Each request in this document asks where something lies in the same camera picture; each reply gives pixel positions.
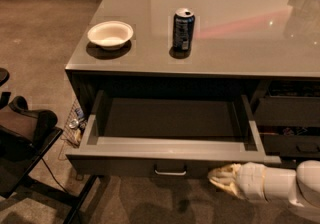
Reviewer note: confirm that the silver drawer handle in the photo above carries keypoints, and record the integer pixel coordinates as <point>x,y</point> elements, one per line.
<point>169,171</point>

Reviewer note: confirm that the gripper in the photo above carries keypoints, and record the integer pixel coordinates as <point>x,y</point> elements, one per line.
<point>252,180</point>

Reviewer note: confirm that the dark blue soda can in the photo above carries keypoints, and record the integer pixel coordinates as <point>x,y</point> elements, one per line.
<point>183,28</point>

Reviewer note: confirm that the grey cabinet desk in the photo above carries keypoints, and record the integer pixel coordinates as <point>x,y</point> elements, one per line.
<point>231,38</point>

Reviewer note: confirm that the black chair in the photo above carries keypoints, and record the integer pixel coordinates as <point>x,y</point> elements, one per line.
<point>26,136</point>

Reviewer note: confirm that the dark lower right drawers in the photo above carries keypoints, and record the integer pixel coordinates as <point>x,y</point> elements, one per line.
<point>287,114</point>

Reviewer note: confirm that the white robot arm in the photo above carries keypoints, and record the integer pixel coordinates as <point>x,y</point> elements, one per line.
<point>298,189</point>

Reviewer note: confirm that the white bowl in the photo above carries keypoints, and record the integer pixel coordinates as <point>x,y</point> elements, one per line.
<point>110,35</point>

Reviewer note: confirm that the grey top drawer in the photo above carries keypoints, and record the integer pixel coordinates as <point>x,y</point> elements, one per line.
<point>129,136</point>

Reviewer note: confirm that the wire basket with items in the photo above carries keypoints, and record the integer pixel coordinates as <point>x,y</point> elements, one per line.
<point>73,130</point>

